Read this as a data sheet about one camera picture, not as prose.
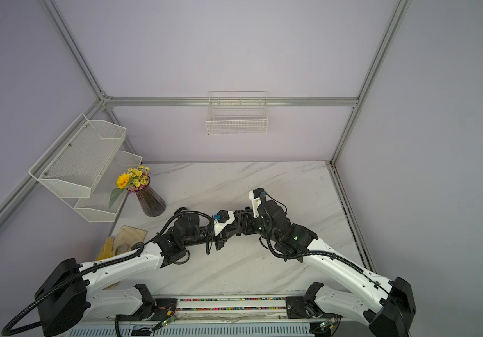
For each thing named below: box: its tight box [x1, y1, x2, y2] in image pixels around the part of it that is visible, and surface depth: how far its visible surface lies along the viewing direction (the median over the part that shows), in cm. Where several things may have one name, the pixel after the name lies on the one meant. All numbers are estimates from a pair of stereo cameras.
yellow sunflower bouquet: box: [108, 165, 151, 209], surface depth 83 cm
